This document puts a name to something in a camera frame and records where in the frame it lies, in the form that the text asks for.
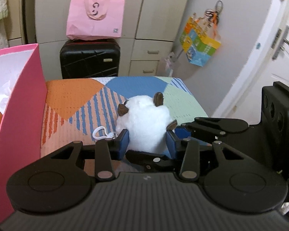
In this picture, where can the beige wooden wardrobe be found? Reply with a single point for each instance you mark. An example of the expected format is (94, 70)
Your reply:
(145, 29)

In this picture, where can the white brown plush cat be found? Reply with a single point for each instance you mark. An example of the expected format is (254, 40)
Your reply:
(147, 121)

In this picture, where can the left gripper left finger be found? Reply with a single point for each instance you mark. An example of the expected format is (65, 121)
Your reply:
(108, 149)

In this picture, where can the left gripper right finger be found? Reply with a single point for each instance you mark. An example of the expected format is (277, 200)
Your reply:
(185, 153)

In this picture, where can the pink tote bag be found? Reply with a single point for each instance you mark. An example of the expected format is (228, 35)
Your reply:
(95, 19)

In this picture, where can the colourful patchwork table mat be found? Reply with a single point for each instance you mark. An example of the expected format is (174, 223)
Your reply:
(75, 107)

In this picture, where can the pink cardboard box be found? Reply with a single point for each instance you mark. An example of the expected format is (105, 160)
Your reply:
(21, 125)

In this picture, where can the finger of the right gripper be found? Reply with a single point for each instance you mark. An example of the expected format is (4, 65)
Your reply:
(182, 132)
(149, 160)

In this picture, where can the black clothes rack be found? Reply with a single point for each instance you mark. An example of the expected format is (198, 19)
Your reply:
(28, 18)

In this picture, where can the white door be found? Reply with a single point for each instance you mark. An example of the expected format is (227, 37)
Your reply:
(249, 105)

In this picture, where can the white bell keychain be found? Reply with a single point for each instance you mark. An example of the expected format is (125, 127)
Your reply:
(100, 133)

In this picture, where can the colourful paper gift bag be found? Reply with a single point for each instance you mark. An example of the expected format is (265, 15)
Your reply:
(200, 38)

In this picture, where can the clear plastic bag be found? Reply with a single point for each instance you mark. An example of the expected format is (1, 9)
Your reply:
(169, 63)

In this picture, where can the silver door handle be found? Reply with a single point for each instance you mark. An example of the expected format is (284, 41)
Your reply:
(281, 40)

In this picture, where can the white mesh bath pouf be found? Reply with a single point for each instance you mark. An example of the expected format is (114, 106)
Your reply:
(5, 91)

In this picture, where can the black suitcase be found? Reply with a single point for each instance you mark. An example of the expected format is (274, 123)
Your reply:
(89, 59)

